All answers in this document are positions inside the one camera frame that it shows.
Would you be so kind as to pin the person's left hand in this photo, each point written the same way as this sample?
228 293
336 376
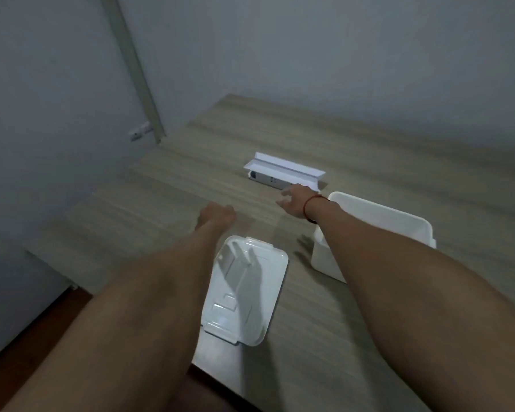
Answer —
216 217

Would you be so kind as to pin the person's right hand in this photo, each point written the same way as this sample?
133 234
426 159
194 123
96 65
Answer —
297 200

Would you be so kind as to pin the person's left fingers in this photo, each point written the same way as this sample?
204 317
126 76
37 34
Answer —
202 216

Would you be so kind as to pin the person's right fingers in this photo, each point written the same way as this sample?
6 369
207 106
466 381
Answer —
284 197

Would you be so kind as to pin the person's right forearm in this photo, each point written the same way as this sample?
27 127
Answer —
416 296

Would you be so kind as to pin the person's left forearm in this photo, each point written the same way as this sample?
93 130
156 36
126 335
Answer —
124 321

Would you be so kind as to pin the open white cardboard box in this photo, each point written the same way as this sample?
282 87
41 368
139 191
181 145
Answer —
283 170

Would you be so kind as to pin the white plastic lid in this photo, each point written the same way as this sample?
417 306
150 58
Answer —
242 291

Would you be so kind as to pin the white plastic bin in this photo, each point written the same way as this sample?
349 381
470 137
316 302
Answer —
369 235

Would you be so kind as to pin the white wall socket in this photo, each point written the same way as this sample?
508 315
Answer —
140 132

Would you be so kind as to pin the grey wall trunking strip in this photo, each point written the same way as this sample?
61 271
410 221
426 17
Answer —
135 68

